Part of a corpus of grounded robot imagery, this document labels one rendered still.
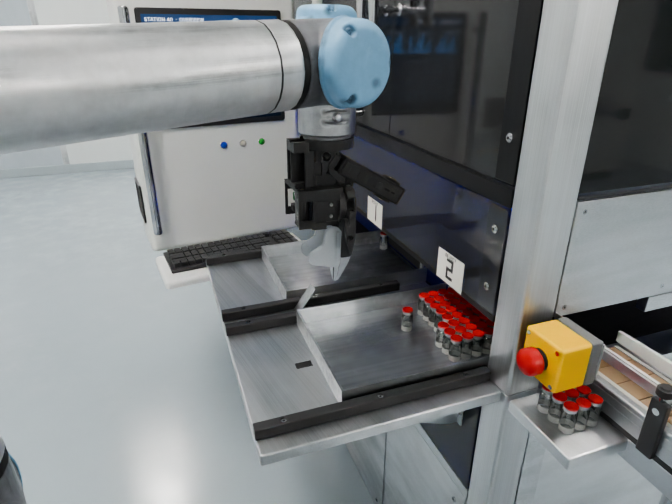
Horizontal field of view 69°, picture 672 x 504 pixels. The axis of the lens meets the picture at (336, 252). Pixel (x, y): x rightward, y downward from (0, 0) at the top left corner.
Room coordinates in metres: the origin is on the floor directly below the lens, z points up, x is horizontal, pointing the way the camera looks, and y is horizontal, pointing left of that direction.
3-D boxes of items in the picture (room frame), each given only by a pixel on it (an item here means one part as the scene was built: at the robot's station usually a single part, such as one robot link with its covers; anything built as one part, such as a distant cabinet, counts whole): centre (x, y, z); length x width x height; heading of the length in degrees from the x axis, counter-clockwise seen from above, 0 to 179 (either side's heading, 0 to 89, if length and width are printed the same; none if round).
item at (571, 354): (0.58, -0.32, 1.00); 0.08 x 0.07 x 0.07; 110
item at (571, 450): (0.58, -0.37, 0.87); 0.14 x 0.13 x 0.02; 110
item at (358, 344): (0.78, -0.12, 0.90); 0.34 x 0.26 x 0.04; 110
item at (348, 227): (0.64, -0.01, 1.17); 0.05 x 0.02 x 0.09; 20
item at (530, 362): (0.57, -0.28, 0.99); 0.04 x 0.04 x 0.04; 20
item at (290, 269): (1.10, -0.01, 0.90); 0.34 x 0.26 x 0.04; 110
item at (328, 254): (0.63, 0.01, 1.13); 0.06 x 0.03 x 0.09; 110
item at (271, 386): (0.92, 0.00, 0.87); 0.70 x 0.48 x 0.02; 20
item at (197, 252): (1.38, 0.31, 0.82); 0.40 x 0.14 x 0.02; 117
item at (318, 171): (0.65, 0.02, 1.23); 0.09 x 0.08 x 0.12; 110
